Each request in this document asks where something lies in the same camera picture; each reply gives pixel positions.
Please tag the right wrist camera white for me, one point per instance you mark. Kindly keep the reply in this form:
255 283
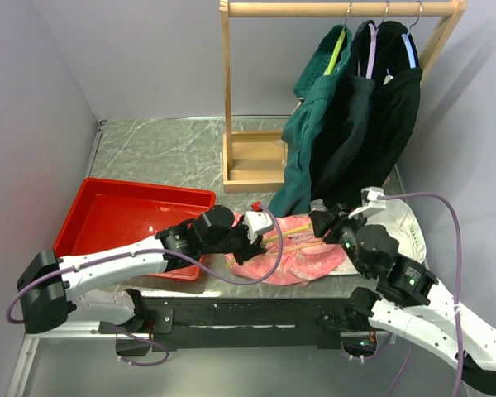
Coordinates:
370 200

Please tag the lime green hanger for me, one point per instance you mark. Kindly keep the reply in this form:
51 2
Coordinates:
335 53

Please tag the white cloth basket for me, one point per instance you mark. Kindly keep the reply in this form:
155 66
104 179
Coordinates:
401 224

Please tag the wooden clothes rack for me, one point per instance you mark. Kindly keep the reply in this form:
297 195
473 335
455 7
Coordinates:
253 160

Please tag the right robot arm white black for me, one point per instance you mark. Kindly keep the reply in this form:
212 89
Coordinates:
384 243

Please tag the teal green shorts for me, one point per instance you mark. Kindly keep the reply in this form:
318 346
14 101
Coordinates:
315 91

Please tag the light blue hanger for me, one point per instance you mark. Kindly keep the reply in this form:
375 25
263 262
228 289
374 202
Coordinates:
409 49

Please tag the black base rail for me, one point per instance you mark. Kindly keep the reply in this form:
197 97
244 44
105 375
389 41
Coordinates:
188 323

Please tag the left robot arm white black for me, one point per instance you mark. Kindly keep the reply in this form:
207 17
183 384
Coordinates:
56 289

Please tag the pink patterned shorts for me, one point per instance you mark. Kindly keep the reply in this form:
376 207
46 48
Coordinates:
305 258

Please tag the yellow clothes hanger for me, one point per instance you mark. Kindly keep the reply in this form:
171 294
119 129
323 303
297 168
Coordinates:
286 233

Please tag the black shorts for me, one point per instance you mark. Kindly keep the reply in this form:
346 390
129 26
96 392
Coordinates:
393 113

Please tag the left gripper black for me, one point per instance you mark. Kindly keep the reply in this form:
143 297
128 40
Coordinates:
250 250

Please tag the lilac hanger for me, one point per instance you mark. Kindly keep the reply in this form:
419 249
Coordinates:
372 51

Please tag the dark grey shorts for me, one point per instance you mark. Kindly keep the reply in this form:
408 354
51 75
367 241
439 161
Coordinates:
345 121

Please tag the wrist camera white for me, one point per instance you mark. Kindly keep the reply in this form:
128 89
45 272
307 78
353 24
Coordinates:
370 200
258 221

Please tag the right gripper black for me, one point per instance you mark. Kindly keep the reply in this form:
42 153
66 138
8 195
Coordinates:
331 218

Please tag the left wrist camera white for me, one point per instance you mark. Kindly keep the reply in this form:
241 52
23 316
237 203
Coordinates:
258 221

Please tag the red plastic tray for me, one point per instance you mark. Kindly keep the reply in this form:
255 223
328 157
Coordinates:
109 213

